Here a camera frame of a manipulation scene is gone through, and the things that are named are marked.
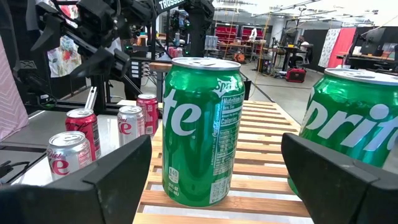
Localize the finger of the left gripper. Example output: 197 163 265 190
30 14 63 53
69 46 116 79

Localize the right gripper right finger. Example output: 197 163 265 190
280 132 398 224

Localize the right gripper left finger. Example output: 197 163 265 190
0 133 153 224

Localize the silver Diet Coke can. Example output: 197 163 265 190
46 130 93 182
116 105 146 147

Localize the red Coca-Cola can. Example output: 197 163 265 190
136 93 160 137
64 108 102 161

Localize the green Sprite can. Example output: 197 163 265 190
161 57 246 208
287 67 398 197

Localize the wooden slatted shelf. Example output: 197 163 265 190
132 100 315 224

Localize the red storage shelf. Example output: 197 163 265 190
214 24 270 44

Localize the floral cloth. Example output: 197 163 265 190
46 34 82 78

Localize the pink patterned cloth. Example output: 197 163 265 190
0 34 30 141

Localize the red tool box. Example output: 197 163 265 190
285 67 307 83

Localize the red hanging curtain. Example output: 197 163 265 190
326 27 358 69

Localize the white patterned hanging cloth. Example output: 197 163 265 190
317 28 342 68

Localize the person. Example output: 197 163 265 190
292 35 312 68

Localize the black monitor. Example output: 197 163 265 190
359 27 390 57

